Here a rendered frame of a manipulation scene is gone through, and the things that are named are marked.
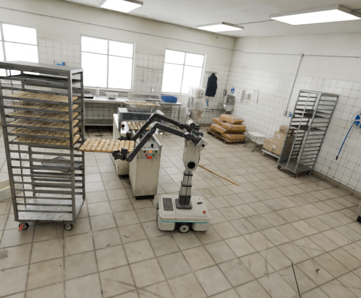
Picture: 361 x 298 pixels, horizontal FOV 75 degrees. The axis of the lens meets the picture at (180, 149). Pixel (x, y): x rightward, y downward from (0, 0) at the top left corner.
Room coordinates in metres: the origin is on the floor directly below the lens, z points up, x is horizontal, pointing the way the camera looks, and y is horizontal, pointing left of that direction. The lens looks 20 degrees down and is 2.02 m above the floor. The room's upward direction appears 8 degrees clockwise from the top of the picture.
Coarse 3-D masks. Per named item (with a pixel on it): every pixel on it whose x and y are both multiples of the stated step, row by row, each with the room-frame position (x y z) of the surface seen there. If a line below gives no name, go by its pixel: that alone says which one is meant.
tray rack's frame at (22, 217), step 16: (0, 64) 2.12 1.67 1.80; (16, 64) 2.14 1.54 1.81; (32, 64) 2.27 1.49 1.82; (48, 64) 2.52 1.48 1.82; (0, 80) 2.13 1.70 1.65; (0, 96) 2.11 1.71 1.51; (0, 112) 2.11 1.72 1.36; (16, 208) 2.12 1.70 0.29; (32, 208) 2.33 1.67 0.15; (48, 208) 2.37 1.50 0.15; (64, 208) 2.41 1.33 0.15; (80, 208) 2.47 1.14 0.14
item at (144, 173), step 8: (136, 144) 3.15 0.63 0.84; (144, 144) 3.20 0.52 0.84; (152, 144) 3.12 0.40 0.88; (160, 152) 3.12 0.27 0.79; (136, 160) 3.04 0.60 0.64; (144, 160) 3.03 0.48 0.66; (152, 160) 3.08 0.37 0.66; (136, 168) 3.01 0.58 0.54; (144, 168) 3.04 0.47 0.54; (152, 168) 3.08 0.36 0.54; (136, 176) 3.00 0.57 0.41; (144, 176) 3.04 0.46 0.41; (152, 176) 3.08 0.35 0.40; (136, 184) 3.00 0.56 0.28; (144, 184) 3.05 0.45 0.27; (152, 184) 3.09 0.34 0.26; (136, 192) 3.00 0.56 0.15; (144, 192) 3.05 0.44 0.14; (152, 192) 3.09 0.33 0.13
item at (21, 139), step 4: (76, 136) 2.58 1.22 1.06; (16, 140) 2.20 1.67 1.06; (20, 140) 2.22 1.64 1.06; (24, 140) 2.23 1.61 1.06; (28, 140) 2.25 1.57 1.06; (32, 140) 2.28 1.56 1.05; (36, 140) 2.28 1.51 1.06; (40, 140) 2.29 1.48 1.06; (44, 140) 2.31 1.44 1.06; (48, 140) 2.32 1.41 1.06; (52, 140) 2.37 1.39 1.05; (56, 140) 2.37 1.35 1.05; (60, 140) 2.37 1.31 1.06; (64, 140) 2.40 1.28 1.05; (68, 140) 2.40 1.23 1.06; (76, 140) 2.48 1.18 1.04; (56, 144) 2.25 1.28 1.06; (60, 144) 2.30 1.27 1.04; (64, 144) 2.27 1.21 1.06; (68, 144) 2.28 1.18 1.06
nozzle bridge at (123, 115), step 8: (120, 112) 3.57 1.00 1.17; (128, 112) 3.62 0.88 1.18; (136, 112) 3.69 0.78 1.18; (144, 112) 3.77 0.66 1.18; (160, 112) 3.94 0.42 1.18; (120, 120) 3.57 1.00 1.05; (128, 120) 3.65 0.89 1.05; (136, 120) 3.71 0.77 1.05; (144, 120) 3.79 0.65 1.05; (160, 120) 3.83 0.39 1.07; (120, 128) 3.68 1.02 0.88
